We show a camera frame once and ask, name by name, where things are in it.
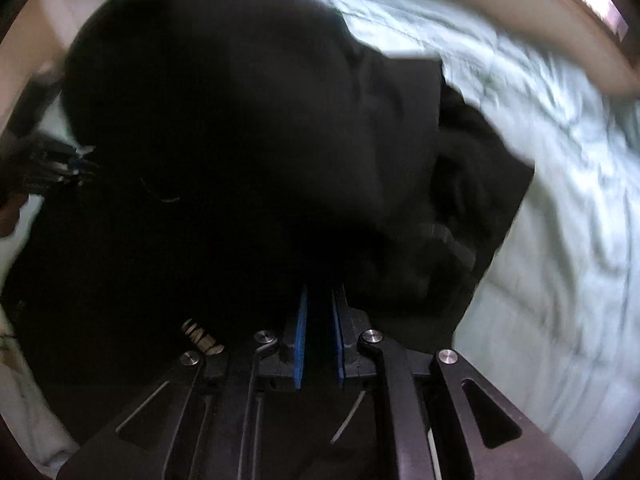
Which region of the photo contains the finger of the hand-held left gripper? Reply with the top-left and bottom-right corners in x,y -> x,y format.
32,139 -> 87,162
40,157 -> 99,188

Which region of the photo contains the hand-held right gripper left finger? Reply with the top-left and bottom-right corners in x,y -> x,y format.
56,284 -> 311,480

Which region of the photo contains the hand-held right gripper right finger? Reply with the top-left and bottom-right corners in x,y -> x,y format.
330,282 -> 586,480

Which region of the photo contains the black hooded jacket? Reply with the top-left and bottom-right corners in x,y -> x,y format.
0,0 -> 537,480

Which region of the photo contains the light blue duvet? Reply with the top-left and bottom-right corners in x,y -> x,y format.
0,0 -> 640,480

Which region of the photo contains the beige window sill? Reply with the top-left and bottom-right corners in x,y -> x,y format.
520,0 -> 640,96

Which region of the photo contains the dark framed window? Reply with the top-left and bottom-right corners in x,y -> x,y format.
590,0 -> 632,41

